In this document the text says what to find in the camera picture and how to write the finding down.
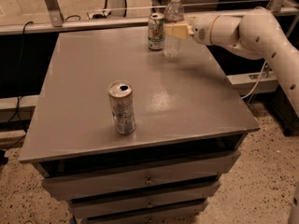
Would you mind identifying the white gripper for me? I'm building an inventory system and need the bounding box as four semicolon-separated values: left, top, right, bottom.
164;14;216;45

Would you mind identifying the clear plastic water bottle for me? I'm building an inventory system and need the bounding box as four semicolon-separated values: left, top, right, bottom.
164;0;184;59

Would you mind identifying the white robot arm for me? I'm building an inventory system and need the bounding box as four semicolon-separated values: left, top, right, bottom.
164;7;299;224

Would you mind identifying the white green 7up can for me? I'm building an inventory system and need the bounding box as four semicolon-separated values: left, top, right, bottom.
148;13;164;50

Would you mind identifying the silver energy drink can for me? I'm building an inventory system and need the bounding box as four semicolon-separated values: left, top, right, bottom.
107;80;135;135

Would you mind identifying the grey drawer cabinet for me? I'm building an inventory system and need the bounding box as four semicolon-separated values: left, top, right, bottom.
20;27;258;224

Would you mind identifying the white cable on right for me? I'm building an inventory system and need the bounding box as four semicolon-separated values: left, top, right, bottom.
241;59;270;101

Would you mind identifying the metal frame rail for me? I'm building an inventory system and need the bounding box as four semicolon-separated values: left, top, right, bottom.
0;0;299;35

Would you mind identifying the black cable on left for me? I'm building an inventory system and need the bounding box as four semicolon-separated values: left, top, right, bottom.
0;14;82;151

